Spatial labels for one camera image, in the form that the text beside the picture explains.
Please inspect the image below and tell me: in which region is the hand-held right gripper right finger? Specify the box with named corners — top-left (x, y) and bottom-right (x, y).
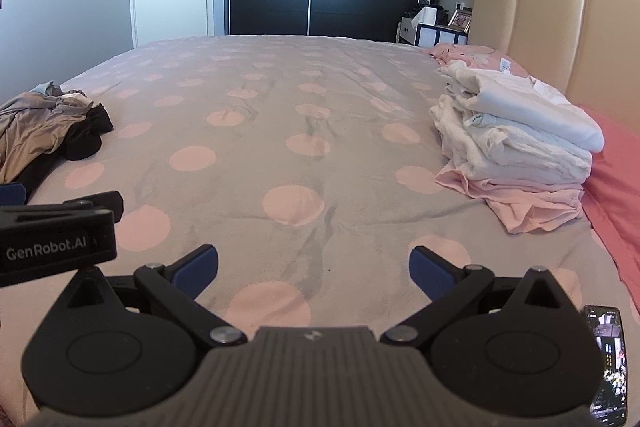
top-left (381, 246), bottom-right (566, 349)

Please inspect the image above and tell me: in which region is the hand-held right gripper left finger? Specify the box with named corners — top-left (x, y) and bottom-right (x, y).
top-left (65, 245), bottom-right (247, 348)

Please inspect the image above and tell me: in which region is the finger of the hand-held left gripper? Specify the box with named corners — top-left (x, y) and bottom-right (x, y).
top-left (0, 183), bottom-right (27, 208)
top-left (64, 190), bottom-right (125, 224)

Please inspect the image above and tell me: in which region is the tan t-shirt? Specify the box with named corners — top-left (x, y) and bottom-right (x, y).
top-left (0, 94), bottom-right (108, 184)

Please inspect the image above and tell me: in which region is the stack of white folded clothes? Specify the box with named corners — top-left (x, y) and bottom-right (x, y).
top-left (429, 61), bottom-right (607, 188)

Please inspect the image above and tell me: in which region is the black garment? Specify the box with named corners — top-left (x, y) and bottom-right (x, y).
top-left (10, 104), bottom-right (115, 198)

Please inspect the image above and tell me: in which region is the light blue garment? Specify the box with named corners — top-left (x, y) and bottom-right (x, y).
top-left (30, 81), bottom-right (66, 100)

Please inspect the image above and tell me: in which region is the grey pink-dotted bedspread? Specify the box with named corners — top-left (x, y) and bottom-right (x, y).
top-left (0, 34), bottom-right (640, 427)

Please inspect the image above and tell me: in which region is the smartphone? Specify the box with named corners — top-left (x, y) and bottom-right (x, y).
top-left (581, 305), bottom-right (629, 426)

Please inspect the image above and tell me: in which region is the plain pink pillow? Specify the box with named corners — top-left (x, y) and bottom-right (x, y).
top-left (577, 104), bottom-right (640, 314)

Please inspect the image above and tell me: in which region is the pink printed pillow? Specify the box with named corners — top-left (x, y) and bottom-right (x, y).
top-left (425, 43), bottom-right (528, 76)

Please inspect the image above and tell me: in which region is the white nightstand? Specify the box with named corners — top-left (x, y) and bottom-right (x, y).
top-left (397, 17), bottom-right (469, 48)

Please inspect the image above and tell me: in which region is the beige padded headboard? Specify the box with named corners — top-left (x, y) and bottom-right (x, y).
top-left (467, 0), bottom-right (640, 132)

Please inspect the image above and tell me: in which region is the photo frame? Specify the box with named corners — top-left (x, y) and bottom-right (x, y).
top-left (447, 8), bottom-right (474, 32)

